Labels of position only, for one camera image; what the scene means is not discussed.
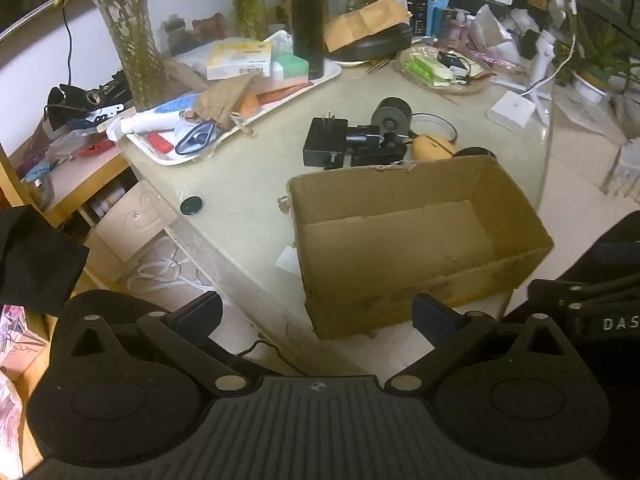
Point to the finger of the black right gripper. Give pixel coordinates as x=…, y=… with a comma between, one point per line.
x=565, y=292

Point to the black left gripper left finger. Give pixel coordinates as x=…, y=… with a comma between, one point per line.
x=181, y=338

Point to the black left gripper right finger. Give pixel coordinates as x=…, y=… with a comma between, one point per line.
x=453, y=335

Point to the brown cardboard box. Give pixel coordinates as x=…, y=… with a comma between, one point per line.
x=369, y=239

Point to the small black round cap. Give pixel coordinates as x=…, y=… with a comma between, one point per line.
x=191, y=205

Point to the white power bank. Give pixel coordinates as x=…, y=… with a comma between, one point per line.
x=512, y=111

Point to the white plastic tray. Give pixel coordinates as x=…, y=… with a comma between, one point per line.
x=247, y=111

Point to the yellow round case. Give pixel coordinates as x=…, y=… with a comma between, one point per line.
x=429, y=147

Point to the red small block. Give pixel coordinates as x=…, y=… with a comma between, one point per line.
x=159, y=144

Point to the blue carabiner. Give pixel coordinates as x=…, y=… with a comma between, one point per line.
x=198, y=138

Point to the black power adapter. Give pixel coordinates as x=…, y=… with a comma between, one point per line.
x=325, y=146

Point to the brown cloth pouch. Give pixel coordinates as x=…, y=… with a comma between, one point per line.
x=217, y=102

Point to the green wipe packets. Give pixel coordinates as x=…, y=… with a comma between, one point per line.
x=430, y=71

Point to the glass dish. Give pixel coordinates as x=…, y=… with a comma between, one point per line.
x=472, y=75

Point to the yellow white medicine box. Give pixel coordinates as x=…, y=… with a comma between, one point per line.
x=238, y=57

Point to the green white box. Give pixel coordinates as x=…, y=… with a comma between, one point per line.
x=289, y=66

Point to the white gimbal tripod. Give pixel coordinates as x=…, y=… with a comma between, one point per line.
x=561, y=11

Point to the black zip case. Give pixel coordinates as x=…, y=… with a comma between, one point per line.
x=380, y=45

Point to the glass vase with stems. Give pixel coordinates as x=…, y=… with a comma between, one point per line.
x=129, y=26

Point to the black thermos bottle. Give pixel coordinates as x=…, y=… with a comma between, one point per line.
x=307, y=27

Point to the metal ring band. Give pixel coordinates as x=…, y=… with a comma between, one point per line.
x=427, y=123

